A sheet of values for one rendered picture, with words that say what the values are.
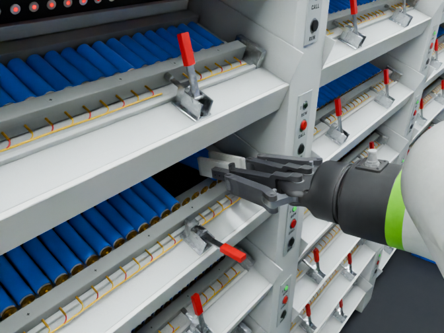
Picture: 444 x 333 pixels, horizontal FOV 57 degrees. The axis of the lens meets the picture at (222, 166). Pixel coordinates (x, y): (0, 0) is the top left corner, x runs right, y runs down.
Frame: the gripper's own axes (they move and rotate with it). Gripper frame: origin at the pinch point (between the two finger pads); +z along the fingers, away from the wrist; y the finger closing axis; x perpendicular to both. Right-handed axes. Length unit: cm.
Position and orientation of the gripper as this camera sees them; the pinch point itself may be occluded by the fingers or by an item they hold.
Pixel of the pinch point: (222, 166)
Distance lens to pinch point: 62.2
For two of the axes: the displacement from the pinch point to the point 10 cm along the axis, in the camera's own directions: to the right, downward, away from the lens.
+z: -7.6, -1.7, 6.3
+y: -6.4, 3.8, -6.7
